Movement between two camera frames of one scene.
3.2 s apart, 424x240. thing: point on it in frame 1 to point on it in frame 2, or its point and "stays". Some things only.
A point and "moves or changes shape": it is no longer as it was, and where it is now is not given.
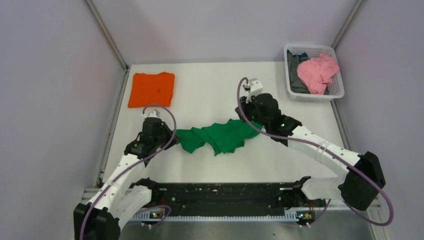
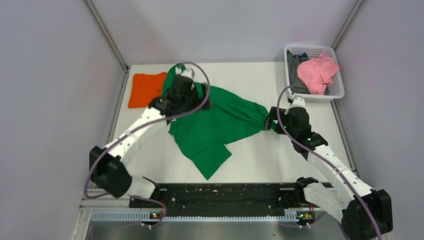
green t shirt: [222, 137] moves or changes shape
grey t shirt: [296, 85] stays
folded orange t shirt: [151, 90] stays
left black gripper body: [165, 137] to [192, 100]
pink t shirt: [316, 73] stays
